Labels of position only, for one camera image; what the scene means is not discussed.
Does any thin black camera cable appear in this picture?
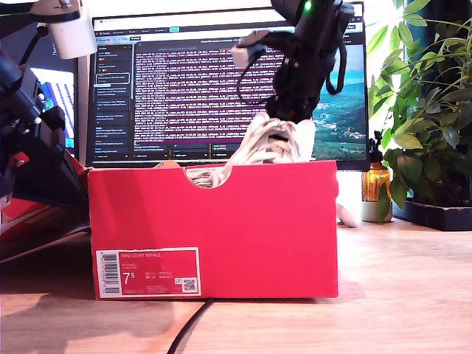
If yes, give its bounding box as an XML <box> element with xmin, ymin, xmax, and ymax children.
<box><xmin>237</xmin><ymin>55</ymin><xmax>281</xmax><ymax>107</ymax></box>

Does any white monitor stand foot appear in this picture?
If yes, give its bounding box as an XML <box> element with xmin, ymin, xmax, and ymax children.
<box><xmin>336</xmin><ymin>202</ymin><xmax>361</xmax><ymax>229</ymax></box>

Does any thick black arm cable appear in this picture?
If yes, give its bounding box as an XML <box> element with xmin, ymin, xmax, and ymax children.
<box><xmin>323</xmin><ymin>14</ymin><xmax>349</xmax><ymax>96</ymax></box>

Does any amber pump bottle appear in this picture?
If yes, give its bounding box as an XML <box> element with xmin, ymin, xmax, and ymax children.
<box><xmin>361</xmin><ymin>131</ymin><xmax>391</xmax><ymax>203</ymax></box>

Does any green leafy houseplant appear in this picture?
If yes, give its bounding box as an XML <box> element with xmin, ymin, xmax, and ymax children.
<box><xmin>367</xmin><ymin>0</ymin><xmax>472</xmax><ymax>215</ymax></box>

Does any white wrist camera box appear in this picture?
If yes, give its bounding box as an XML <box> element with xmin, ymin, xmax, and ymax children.
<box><xmin>35</xmin><ymin>0</ymin><xmax>97</xmax><ymax>60</ymax></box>

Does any black plant tray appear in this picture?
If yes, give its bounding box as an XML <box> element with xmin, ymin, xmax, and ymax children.
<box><xmin>392</xmin><ymin>198</ymin><xmax>472</xmax><ymax>232</ymax></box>

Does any large black computer monitor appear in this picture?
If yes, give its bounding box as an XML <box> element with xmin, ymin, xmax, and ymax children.
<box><xmin>85</xmin><ymin>2</ymin><xmax>371</xmax><ymax>173</ymax></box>

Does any pale ceramic pot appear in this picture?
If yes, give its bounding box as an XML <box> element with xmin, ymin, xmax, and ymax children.
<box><xmin>360</xmin><ymin>200</ymin><xmax>394</xmax><ymax>223</ymax></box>

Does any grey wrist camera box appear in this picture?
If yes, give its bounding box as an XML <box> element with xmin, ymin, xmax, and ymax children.
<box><xmin>232</xmin><ymin>29</ymin><xmax>292</xmax><ymax>69</ymax></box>

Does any black table cable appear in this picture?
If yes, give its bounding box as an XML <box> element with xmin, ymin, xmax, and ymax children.
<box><xmin>167</xmin><ymin>298</ymin><xmax>215</xmax><ymax>354</ymax></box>

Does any red Nike shoebox lid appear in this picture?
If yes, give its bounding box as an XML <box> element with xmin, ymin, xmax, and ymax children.
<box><xmin>0</xmin><ymin>147</ymin><xmax>93</xmax><ymax>265</ymax></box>

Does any white leather sneaker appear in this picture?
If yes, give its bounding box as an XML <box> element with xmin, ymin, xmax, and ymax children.
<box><xmin>188</xmin><ymin>112</ymin><xmax>317</xmax><ymax>190</ymax></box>

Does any red Nike shoebox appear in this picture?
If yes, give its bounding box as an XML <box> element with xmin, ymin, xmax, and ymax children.
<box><xmin>87</xmin><ymin>159</ymin><xmax>339</xmax><ymax>300</ymax></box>

